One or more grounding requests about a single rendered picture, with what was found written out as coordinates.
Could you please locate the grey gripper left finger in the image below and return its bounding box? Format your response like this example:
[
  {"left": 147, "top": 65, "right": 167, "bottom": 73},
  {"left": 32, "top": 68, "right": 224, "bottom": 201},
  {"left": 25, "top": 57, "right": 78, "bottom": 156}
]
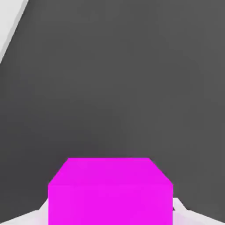
[{"left": 0, "top": 198, "right": 49, "bottom": 225}]

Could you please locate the small magenta cube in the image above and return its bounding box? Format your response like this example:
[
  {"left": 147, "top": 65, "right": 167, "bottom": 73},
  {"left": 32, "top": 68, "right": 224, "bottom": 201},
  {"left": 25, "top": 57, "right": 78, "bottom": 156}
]
[{"left": 47, "top": 157, "right": 174, "bottom": 225}]

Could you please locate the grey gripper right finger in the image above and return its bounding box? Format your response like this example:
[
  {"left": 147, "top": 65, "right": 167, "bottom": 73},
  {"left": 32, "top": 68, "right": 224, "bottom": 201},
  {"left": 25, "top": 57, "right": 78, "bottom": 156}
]
[{"left": 173, "top": 197, "right": 225, "bottom": 225}]

